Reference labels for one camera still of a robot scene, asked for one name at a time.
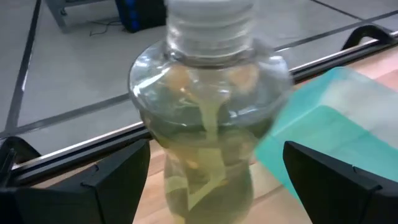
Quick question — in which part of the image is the clear yellow dish soap bottle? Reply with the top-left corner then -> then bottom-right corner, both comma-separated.
127,0 -> 292,224

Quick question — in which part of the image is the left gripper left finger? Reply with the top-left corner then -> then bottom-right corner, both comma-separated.
0,139 -> 152,224

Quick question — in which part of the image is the black and blue case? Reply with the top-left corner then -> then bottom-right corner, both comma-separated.
114,0 -> 167,34

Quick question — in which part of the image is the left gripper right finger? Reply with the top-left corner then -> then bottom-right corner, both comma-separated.
282,140 -> 398,224

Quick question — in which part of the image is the grey metal table leg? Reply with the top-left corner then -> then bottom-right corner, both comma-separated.
45,0 -> 118,34

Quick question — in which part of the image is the green translucent plastic bin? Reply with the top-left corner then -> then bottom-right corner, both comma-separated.
254,67 -> 398,203

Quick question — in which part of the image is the black floor cable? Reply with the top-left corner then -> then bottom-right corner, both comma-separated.
89,19 -> 125,37

